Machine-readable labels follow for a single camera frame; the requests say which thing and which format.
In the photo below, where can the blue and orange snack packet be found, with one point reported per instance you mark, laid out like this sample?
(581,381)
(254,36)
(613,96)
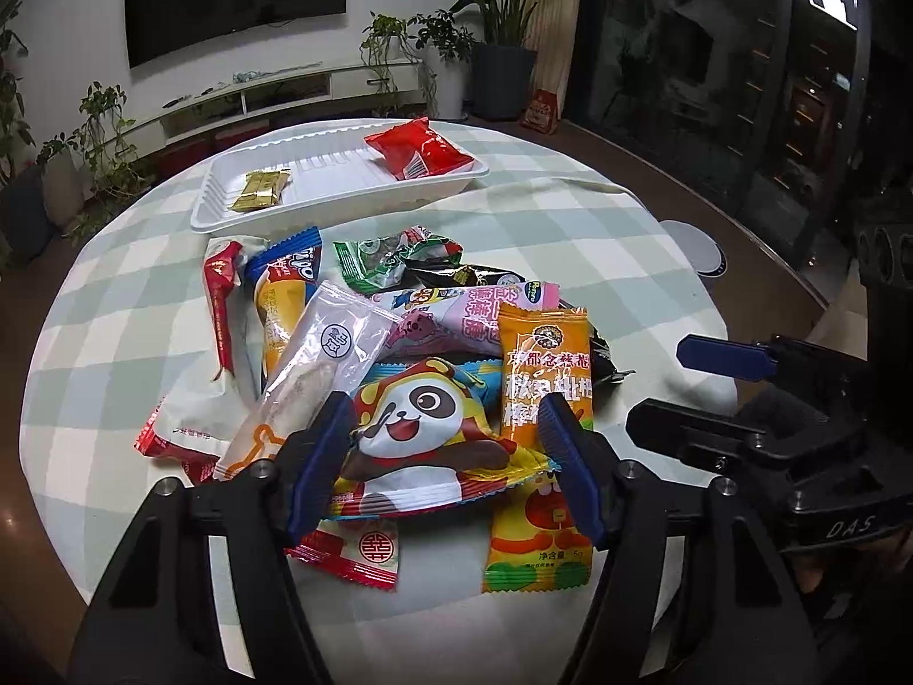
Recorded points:
(282,300)

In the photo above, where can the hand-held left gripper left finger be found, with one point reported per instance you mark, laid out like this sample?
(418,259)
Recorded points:
(322,457)

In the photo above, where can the white television cabinet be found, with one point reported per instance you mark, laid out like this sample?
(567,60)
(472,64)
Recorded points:
(285,89)

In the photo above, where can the red storage box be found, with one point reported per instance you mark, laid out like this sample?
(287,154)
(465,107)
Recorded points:
(242,139)
(187,157)

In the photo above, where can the white ribbed plant pot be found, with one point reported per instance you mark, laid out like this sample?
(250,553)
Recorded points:
(63,189)

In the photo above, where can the plain red snack packet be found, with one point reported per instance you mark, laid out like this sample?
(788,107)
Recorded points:
(417,146)

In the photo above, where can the red paper bag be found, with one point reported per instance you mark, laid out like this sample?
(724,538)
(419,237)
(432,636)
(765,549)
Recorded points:
(542,114)

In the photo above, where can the pink snack packet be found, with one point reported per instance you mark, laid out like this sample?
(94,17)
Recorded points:
(456,315)

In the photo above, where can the white plastic tray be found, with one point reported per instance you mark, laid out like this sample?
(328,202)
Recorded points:
(321,171)

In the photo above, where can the gold snack packet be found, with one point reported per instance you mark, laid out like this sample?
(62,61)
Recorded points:
(258,190)

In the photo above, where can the black snack packet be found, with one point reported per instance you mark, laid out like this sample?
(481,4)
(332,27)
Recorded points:
(456,277)

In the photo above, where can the black wall television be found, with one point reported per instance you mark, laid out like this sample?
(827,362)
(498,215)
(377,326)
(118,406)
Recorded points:
(235,0)

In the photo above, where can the red and white snack packet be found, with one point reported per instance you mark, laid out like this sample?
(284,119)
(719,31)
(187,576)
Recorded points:
(356,551)

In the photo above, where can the yellow and orange snack packet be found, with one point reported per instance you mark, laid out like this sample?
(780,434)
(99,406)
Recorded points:
(535,546)

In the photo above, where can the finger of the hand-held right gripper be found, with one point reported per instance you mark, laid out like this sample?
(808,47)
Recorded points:
(685,432)
(720,358)

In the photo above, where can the dark grey plant pot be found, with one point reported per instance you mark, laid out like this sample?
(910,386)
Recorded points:
(21,218)
(503,82)

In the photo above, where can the white smooth plant pot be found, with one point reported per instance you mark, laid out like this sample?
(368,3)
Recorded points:
(449,89)

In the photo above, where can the bushy small-leaf plant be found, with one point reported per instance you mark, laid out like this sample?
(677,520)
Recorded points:
(446,36)

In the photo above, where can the trailing vine plant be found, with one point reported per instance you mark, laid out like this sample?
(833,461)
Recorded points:
(389,43)

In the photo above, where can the long white red-ended packet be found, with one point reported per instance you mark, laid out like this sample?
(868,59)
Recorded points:
(200,399)

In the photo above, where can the tall leafy tree plant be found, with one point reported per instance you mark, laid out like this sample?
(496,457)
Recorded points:
(11,107)

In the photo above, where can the green snack packet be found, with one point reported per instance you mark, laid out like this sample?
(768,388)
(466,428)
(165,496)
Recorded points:
(371,264)

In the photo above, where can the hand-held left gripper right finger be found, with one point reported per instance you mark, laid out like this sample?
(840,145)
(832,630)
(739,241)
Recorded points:
(569,471)

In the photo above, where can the sprawling green vine plant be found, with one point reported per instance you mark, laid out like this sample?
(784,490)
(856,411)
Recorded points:
(107,135)

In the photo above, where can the panda print snack packet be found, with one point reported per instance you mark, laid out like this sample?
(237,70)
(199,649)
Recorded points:
(410,432)

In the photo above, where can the green checked tablecloth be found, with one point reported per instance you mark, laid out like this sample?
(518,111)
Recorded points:
(628,264)

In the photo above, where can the clear plastic snack packet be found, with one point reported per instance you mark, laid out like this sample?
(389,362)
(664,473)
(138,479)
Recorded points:
(328,342)

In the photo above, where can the white round stool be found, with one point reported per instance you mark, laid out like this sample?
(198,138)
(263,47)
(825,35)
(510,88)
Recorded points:
(699,246)

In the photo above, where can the dark glass door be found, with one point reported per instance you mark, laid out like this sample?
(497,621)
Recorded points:
(699,85)

